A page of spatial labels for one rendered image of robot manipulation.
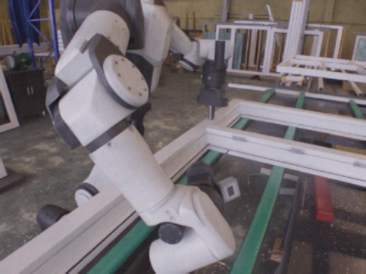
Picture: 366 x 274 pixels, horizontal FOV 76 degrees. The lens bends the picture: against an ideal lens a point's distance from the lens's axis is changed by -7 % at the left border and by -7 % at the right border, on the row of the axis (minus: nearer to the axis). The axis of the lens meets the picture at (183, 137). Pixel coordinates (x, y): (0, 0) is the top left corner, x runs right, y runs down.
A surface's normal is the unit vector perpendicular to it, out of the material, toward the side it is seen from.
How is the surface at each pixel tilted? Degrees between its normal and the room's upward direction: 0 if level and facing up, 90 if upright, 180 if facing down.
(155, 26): 96
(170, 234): 84
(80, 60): 112
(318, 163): 90
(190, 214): 86
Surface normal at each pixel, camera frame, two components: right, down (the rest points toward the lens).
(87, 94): -0.56, -0.31
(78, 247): 0.88, 0.20
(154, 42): 0.67, 0.40
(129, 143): 0.55, -0.18
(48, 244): 0.02, -0.92
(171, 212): -0.13, 0.32
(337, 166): -0.48, 0.33
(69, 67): 0.05, 0.71
